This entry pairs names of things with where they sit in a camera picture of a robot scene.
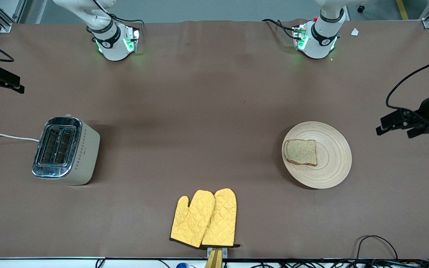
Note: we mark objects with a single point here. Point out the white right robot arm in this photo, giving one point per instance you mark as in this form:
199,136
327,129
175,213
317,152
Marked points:
112,46

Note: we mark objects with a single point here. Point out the black caster wheel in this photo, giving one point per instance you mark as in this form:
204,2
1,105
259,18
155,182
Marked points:
361,8

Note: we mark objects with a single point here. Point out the cream and chrome toaster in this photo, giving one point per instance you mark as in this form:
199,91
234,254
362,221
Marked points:
82,156

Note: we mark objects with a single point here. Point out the yellow quilted oven mitt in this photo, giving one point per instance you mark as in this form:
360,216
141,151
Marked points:
222,219
190,223

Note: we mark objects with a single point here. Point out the brown bread toast slice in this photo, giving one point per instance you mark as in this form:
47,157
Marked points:
301,152

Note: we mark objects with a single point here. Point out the white paper scrap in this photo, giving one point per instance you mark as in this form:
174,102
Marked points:
355,32

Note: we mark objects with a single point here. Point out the small blue object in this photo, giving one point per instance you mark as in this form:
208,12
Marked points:
181,265

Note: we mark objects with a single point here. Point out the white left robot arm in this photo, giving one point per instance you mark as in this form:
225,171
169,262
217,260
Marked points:
318,42

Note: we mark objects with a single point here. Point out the round wooden plate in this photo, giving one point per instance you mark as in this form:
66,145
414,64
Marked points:
331,163

